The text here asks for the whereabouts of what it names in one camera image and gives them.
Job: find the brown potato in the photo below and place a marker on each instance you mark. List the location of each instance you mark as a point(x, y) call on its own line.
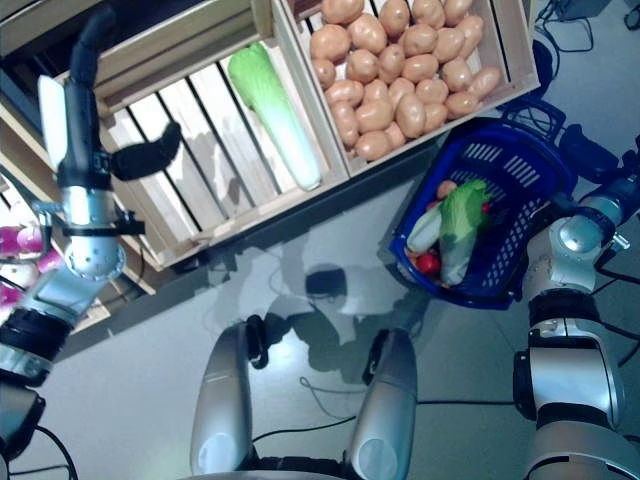
point(420, 40)
point(410, 115)
point(391, 60)
point(395, 135)
point(400, 90)
point(420, 67)
point(447, 45)
point(372, 116)
point(471, 32)
point(484, 81)
point(462, 104)
point(361, 65)
point(431, 91)
point(367, 32)
point(375, 90)
point(344, 92)
point(446, 190)
point(342, 10)
point(395, 15)
point(457, 7)
point(427, 10)
point(324, 72)
point(435, 116)
point(411, 255)
point(344, 122)
point(330, 42)
point(456, 74)
point(372, 146)

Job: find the dark robot waist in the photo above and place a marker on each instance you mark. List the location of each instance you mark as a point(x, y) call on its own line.
point(280, 467)

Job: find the bright green napa cabbage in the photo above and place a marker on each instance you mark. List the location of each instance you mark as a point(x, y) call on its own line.
point(462, 215)

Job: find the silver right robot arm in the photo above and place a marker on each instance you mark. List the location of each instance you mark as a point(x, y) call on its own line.
point(565, 360)

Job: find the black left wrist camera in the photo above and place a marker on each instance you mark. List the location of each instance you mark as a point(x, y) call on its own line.
point(131, 225)

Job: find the long pale napa cabbage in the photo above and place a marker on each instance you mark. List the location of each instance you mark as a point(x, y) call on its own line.
point(270, 100)

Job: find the purple white turnip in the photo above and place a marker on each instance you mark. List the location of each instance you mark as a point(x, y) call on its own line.
point(20, 240)
point(15, 272)
point(10, 295)
point(50, 261)

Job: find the red tomato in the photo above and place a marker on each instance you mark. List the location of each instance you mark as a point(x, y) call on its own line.
point(429, 262)

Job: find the wooden potato crate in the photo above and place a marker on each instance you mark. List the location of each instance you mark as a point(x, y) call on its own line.
point(525, 60)

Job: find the silver robot leg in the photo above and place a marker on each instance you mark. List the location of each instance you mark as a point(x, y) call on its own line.
point(385, 400)
point(225, 390)

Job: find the wooden slatted cabbage crate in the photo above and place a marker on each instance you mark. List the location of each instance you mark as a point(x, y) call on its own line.
point(175, 55)

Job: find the small red pepper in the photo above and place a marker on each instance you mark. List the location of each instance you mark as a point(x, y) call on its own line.
point(487, 207)

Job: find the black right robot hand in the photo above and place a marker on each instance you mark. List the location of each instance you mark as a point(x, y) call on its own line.
point(592, 152)

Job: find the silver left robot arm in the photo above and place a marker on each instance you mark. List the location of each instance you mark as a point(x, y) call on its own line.
point(92, 255)

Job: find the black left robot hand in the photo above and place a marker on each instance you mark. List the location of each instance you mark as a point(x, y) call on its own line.
point(80, 130)

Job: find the blue plastic shopping basket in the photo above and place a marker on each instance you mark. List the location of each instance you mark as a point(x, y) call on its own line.
point(490, 136)

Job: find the small napa cabbage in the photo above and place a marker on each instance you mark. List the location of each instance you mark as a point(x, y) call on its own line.
point(422, 232)

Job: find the silver right robot leg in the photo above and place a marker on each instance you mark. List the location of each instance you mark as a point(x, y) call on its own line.
point(385, 400)

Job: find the silver left robot leg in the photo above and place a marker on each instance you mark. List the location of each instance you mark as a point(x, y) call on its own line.
point(225, 390)

